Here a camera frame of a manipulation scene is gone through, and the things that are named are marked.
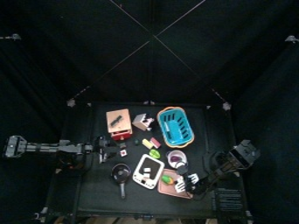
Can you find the white toy stove black top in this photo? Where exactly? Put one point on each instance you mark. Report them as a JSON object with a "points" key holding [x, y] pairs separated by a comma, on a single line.
{"points": [[146, 172]]}

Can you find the pink cutting board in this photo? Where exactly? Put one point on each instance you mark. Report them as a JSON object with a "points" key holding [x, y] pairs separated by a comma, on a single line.
{"points": [[170, 189]]}

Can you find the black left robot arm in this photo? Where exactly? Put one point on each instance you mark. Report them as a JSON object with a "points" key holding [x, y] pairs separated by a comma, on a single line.
{"points": [[42, 147]]}

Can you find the white toy bowl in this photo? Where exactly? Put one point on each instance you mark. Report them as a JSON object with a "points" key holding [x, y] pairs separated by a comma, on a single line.
{"points": [[176, 159]]}

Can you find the printed label sticker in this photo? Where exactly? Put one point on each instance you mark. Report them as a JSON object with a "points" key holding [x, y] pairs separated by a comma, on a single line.
{"points": [[228, 199]]}

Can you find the purple toy food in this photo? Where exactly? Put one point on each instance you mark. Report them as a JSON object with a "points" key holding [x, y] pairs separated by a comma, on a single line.
{"points": [[174, 159]]}

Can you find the wooden toy oven red drawer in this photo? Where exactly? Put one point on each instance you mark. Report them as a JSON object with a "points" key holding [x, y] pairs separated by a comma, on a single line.
{"points": [[118, 124]]}

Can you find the small grey toy piece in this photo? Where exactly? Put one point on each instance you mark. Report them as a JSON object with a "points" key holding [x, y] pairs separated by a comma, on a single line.
{"points": [[122, 145]]}

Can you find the blue basket orange rim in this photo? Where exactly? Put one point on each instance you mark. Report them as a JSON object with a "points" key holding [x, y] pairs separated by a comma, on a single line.
{"points": [[174, 128]]}

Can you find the green orange toy vegetable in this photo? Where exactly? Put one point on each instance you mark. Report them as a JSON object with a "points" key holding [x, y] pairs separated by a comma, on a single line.
{"points": [[166, 179]]}

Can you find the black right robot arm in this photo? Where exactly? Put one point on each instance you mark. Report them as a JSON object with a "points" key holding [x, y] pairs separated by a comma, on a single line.
{"points": [[233, 159]]}

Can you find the pink toy block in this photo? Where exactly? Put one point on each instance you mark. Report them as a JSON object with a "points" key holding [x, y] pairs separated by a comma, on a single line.
{"points": [[154, 142]]}

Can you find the white sushi with red centre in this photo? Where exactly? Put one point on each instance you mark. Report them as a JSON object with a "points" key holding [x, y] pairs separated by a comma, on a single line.
{"points": [[122, 152]]}

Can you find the small dark green toy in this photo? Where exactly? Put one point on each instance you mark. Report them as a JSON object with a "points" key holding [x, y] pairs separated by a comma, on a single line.
{"points": [[136, 142]]}

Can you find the white pink toy box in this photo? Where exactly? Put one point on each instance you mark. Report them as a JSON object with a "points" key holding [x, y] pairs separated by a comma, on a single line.
{"points": [[141, 121]]}

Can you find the black toy frying pan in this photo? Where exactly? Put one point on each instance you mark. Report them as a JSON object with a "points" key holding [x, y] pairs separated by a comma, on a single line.
{"points": [[120, 175]]}

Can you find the metal frame clamp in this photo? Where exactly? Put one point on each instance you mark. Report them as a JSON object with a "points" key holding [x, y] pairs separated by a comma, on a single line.
{"points": [[13, 37], [225, 106], [70, 102], [291, 38], [148, 102], [40, 215]]}

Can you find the green lime toy slice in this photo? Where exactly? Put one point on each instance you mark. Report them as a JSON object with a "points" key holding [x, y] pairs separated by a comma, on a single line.
{"points": [[154, 153]]}

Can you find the yellow toy block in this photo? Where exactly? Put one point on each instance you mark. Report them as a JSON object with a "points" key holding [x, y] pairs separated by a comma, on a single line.
{"points": [[146, 143]]}

